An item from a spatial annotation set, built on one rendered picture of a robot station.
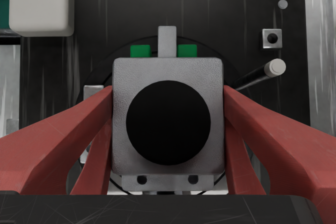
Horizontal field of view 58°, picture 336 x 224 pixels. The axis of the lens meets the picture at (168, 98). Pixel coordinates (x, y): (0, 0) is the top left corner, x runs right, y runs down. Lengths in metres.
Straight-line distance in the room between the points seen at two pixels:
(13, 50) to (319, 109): 0.29
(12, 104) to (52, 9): 0.12
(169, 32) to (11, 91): 0.21
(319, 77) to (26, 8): 0.25
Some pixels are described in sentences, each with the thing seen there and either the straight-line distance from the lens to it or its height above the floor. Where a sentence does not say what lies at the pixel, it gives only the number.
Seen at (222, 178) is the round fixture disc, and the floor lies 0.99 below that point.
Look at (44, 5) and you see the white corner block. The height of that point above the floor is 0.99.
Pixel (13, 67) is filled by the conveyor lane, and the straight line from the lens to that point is 0.34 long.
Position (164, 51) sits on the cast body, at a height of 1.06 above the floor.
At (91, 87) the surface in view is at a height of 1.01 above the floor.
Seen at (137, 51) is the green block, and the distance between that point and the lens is 0.18.
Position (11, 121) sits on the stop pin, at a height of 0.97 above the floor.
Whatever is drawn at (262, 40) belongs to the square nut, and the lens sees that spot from 0.26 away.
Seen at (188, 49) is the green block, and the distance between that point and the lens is 0.18.
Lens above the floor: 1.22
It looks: 86 degrees down
